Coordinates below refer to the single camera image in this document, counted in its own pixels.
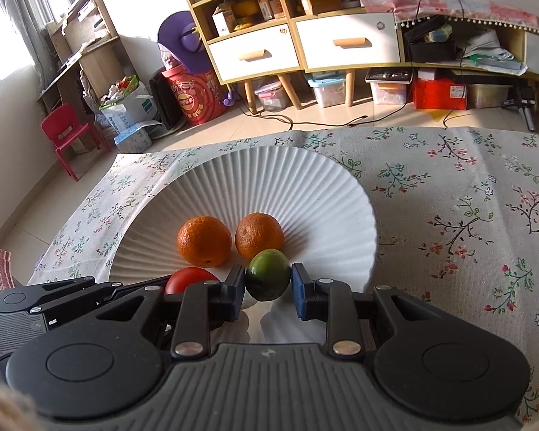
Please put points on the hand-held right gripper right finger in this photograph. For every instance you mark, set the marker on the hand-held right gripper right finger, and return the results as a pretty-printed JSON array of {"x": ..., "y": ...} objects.
[{"x": 297, "y": 287}]

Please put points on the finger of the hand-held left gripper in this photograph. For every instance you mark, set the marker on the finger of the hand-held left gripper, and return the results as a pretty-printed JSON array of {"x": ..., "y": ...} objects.
[{"x": 103, "y": 288}]

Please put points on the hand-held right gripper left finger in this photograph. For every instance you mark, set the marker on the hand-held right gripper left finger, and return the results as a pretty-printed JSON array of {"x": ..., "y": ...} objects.
[{"x": 239, "y": 292}]

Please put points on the green lime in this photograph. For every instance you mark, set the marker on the green lime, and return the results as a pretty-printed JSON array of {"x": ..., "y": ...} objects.
[{"x": 267, "y": 276}]

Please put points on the red tomato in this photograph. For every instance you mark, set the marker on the red tomato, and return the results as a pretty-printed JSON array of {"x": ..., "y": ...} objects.
[{"x": 191, "y": 278}]

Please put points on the white ribbed plate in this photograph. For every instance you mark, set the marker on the white ribbed plate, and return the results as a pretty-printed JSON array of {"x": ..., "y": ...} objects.
[{"x": 274, "y": 188}]

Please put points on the orange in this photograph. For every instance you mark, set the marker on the orange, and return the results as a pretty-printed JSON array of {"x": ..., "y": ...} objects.
[
  {"x": 259, "y": 235},
  {"x": 204, "y": 241}
]

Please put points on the beige fuzzy cloth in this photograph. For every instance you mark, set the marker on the beige fuzzy cloth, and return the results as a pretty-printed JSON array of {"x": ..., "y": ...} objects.
[{"x": 0, "y": 408}]

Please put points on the floral tissue box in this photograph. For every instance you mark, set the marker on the floral tissue box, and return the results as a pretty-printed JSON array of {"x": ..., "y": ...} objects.
[{"x": 132, "y": 140}]

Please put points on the floral tablecloth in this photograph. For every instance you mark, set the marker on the floral tablecloth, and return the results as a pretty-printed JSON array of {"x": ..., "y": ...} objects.
[{"x": 453, "y": 233}]

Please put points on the red plastic child chair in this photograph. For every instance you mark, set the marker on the red plastic child chair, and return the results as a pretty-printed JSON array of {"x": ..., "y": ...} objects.
[{"x": 65, "y": 121}]

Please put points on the white paper bag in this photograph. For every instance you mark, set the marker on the white paper bag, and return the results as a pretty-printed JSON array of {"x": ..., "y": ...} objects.
[{"x": 130, "y": 107}]

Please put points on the clear storage box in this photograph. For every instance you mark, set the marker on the clear storage box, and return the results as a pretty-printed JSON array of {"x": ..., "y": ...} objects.
[{"x": 271, "y": 96}]

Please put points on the small purple toy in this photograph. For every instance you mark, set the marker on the small purple toy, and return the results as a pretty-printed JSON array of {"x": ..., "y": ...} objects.
[{"x": 229, "y": 98}]

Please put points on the black flat panel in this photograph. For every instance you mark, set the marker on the black flat panel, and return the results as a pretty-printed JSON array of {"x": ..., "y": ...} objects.
[{"x": 164, "y": 103}]

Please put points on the blue-lidded storage box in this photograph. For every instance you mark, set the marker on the blue-lidded storage box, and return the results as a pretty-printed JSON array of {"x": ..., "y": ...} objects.
[{"x": 327, "y": 92}]

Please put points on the red round barrel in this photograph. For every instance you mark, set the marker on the red round barrel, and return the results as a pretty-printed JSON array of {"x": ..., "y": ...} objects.
[{"x": 195, "y": 98}]

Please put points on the wooden cabinet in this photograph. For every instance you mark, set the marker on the wooden cabinet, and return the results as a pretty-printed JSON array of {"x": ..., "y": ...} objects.
[{"x": 350, "y": 92}]

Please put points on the black-lidded storage box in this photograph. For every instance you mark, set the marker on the black-lidded storage box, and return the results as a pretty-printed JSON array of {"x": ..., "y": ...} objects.
[{"x": 386, "y": 92}]

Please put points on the wooden shelf desk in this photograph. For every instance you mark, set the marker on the wooden shelf desk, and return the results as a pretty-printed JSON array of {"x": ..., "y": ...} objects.
[{"x": 99, "y": 58}]

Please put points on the white cabinet drawer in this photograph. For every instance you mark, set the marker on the white cabinet drawer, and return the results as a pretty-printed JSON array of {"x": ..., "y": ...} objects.
[
  {"x": 323, "y": 54},
  {"x": 233, "y": 60}
]

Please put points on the red cardboard box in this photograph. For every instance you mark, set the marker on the red cardboard box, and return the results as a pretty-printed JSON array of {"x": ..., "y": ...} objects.
[{"x": 435, "y": 94}]

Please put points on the purple sun hat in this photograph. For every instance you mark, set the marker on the purple sun hat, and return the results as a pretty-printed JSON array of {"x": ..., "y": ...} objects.
[{"x": 175, "y": 36}]

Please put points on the white carton box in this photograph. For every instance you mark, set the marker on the white carton box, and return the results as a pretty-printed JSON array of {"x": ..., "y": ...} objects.
[{"x": 222, "y": 22}]

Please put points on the translucent storage box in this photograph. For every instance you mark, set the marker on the translucent storage box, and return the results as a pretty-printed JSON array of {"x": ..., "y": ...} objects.
[{"x": 487, "y": 95}]

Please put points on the black bag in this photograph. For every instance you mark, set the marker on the black bag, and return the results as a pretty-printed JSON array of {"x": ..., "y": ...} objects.
[{"x": 431, "y": 49}]

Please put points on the small orange box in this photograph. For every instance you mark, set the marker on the small orange box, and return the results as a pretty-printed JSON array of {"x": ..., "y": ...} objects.
[{"x": 269, "y": 8}]

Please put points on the window curtain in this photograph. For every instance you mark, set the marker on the window curtain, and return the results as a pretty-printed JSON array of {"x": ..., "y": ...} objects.
[{"x": 22, "y": 18}]

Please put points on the yellow bag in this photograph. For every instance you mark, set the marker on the yellow bag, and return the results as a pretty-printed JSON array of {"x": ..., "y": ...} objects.
[{"x": 247, "y": 9}]

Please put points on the wooden box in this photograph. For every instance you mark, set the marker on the wooden box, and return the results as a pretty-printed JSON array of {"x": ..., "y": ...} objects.
[{"x": 321, "y": 3}]

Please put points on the black tripod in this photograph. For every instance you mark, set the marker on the black tripod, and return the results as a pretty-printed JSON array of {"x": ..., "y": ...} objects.
[{"x": 528, "y": 114}]

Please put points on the white plastic bag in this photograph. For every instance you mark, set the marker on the white plastic bag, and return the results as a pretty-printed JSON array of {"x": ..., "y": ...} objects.
[{"x": 485, "y": 45}]

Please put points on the pink floral cloth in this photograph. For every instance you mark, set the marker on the pink floral cloth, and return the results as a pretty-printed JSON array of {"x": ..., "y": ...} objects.
[{"x": 476, "y": 6}]

